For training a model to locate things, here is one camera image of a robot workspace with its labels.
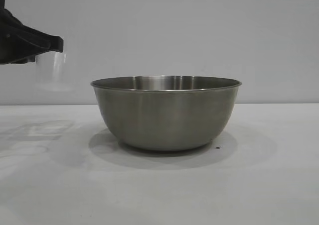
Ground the translucent plastic measuring cup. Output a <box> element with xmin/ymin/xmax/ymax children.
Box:
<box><xmin>34</xmin><ymin>51</ymin><xmax>74</xmax><ymax>92</ymax></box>

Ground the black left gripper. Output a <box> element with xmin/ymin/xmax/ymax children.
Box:
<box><xmin>0</xmin><ymin>7</ymin><xmax>64</xmax><ymax>65</ymax></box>

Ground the stainless steel mixing bowl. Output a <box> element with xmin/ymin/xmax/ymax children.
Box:
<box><xmin>90</xmin><ymin>75</ymin><xmax>243</xmax><ymax>153</ymax></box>

